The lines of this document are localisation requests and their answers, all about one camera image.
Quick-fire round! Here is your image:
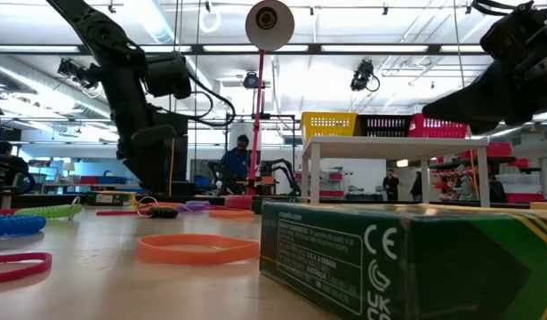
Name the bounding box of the black hanging camera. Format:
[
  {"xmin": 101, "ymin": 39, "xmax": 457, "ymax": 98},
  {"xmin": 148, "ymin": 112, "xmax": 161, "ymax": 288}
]
[
  {"xmin": 57, "ymin": 57, "xmax": 101, "ymax": 97},
  {"xmin": 350, "ymin": 59, "xmax": 382, "ymax": 93}
]

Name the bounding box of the green coil bracelet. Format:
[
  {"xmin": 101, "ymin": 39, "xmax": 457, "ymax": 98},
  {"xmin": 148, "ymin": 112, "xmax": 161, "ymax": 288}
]
[{"xmin": 13, "ymin": 196, "xmax": 84, "ymax": 221}]

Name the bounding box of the orange silicone band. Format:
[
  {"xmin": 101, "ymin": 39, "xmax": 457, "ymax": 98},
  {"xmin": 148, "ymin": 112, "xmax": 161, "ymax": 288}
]
[
  {"xmin": 134, "ymin": 233, "xmax": 261, "ymax": 267},
  {"xmin": 208, "ymin": 209, "xmax": 256, "ymax": 221},
  {"xmin": 138, "ymin": 202, "xmax": 181, "ymax": 211}
]

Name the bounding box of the yellow plastic basket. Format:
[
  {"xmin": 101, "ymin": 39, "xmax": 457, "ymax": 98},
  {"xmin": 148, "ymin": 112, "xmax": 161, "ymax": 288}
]
[{"xmin": 299, "ymin": 111, "xmax": 359, "ymax": 144}]

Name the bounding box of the black computer monitor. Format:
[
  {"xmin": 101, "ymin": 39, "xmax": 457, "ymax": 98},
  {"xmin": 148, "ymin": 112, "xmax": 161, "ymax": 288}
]
[{"xmin": 165, "ymin": 135, "xmax": 189, "ymax": 174}]

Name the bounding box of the storage rack with red bins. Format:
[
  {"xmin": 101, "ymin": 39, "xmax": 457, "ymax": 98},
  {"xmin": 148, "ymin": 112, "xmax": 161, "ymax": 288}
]
[{"xmin": 428, "ymin": 140, "xmax": 547, "ymax": 205}]

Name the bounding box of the red plastic basket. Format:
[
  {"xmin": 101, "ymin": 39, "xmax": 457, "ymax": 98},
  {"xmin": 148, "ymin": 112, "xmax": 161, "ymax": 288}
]
[{"xmin": 407, "ymin": 112, "xmax": 469, "ymax": 140}]

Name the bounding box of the red desk lamp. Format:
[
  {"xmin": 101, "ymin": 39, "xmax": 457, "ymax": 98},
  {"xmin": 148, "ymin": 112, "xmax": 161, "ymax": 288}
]
[{"xmin": 223, "ymin": 0, "xmax": 296, "ymax": 210}]

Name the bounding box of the black camera on stand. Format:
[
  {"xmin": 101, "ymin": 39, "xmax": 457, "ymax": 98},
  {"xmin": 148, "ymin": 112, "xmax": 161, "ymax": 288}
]
[{"xmin": 242, "ymin": 70, "xmax": 261, "ymax": 91}]

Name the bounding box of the yellow vertical cord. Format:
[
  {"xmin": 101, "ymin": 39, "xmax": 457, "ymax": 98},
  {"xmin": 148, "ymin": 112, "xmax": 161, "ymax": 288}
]
[{"xmin": 168, "ymin": 137, "xmax": 175, "ymax": 196}]

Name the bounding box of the blue coil bracelet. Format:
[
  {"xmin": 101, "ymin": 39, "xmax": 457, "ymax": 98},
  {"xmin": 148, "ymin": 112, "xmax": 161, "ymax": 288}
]
[{"xmin": 0, "ymin": 213, "xmax": 47, "ymax": 238}]

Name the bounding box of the white perforated shelf riser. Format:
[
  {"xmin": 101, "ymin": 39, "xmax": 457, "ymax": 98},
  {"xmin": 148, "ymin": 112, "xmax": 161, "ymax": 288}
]
[{"xmin": 302, "ymin": 135, "xmax": 491, "ymax": 208}]

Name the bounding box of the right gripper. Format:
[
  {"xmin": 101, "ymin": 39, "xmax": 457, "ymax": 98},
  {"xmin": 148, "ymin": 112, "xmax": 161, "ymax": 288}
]
[{"xmin": 422, "ymin": 0, "xmax": 547, "ymax": 135}]

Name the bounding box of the black left wrist camera cable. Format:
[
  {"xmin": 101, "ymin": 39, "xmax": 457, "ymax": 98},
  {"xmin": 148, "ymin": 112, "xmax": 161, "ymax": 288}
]
[{"xmin": 183, "ymin": 73, "xmax": 237, "ymax": 128}]

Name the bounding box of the black plastic basket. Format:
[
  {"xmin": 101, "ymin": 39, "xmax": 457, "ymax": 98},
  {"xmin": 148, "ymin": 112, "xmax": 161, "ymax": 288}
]
[{"xmin": 353, "ymin": 114, "xmax": 413, "ymax": 138}]

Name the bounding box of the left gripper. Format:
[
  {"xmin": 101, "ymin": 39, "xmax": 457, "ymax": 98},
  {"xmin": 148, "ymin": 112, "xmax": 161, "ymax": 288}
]
[{"xmin": 116, "ymin": 110, "xmax": 189, "ymax": 193}]

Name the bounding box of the white cart with red bins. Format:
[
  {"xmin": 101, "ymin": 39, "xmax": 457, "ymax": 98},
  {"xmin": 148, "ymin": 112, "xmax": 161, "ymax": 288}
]
[{"xmin": 319, "ymin": 171, "xmax": 345, "ymax": 198}]

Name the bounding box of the person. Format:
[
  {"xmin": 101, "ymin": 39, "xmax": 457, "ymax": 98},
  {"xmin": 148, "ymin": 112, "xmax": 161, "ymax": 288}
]
[
  {"xmin": 382, "ymin": 167, "xmax": 401, "ymax": 202},
  {"xmin": 0, "ymin": 140, "xmax": 30, "ymax": 188},
  {"xmin": 217, "ymin": 133, "xmax": 259, "ymax": 196},
  {"xmin": 409, "ymin": 171, "xmax": 425, "ymax": 203}
]

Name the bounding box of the black looped cable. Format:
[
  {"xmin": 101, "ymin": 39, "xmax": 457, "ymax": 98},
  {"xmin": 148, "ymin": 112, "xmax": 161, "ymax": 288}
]
[{"xmin": 0, "ymin": 162, "xmax": 36, "ymax": 195}]

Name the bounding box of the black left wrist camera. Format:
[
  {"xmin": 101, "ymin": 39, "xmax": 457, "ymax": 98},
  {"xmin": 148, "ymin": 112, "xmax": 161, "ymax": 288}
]
[{"xmin": 143, "ymin": 52, "xmax": 193, "ymax": 100}]

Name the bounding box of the black coil bracelet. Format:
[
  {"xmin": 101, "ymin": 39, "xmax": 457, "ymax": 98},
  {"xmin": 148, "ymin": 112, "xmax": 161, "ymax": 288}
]
[{"xmin": 136, "ymin": 196, "xmax": 181, "ymax": 220}]

